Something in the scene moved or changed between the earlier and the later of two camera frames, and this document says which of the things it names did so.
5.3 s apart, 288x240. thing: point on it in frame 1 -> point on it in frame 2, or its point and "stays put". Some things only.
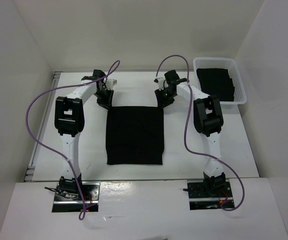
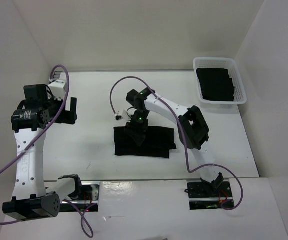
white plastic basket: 240,96 stays put
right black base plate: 208,194 stays put
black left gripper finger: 101,101 -> 67,117
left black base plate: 68,198 stays put
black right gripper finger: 168,101 -> 140,132
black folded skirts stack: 217,81 stays put
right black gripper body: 167,94 -> 139,115
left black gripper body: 99,93 -> 53,104
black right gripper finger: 160,97 -> 131,129
